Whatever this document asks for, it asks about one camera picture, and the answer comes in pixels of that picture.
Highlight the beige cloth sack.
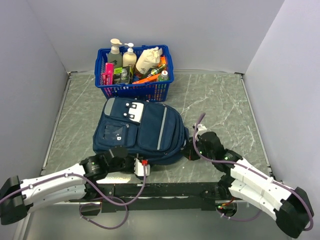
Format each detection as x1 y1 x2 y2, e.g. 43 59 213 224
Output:
135 46 163 76

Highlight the grey pump bottle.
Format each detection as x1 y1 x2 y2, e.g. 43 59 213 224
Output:
107 38 123 68

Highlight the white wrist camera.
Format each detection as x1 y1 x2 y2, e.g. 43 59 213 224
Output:
134 158 151 178
192 123 208 141

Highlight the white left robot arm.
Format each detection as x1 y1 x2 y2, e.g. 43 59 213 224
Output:
0 146 137 226

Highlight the black green box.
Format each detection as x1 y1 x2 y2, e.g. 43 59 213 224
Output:
112 66 134 85

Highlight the navy blue student backpack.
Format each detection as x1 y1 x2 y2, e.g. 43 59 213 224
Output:
92 97 189 165

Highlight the green glass bottle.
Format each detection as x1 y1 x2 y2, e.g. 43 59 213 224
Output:
147 63 167 77

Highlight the blue plastic shopping basket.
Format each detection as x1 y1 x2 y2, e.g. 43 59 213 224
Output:
94 44 175 103

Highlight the orange package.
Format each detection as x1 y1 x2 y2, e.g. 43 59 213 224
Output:
133 73 160 85

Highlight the cream pump lotion bottle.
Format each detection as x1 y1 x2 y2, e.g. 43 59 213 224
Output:
122 42 137 69

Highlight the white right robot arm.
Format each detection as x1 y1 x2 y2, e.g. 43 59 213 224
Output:
182 132 314 239

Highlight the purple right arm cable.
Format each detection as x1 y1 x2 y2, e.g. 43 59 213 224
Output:
192 112 315 231

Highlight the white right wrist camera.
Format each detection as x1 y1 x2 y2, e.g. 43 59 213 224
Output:
192 123 208 141

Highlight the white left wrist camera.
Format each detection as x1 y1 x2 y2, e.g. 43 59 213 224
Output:
134 158 151 178

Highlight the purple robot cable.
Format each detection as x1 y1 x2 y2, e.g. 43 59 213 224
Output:
79 196 129 230

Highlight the pink box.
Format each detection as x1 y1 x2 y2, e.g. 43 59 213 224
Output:
101 62 115 86

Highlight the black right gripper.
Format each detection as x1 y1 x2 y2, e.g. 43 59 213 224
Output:
181 135 215 161

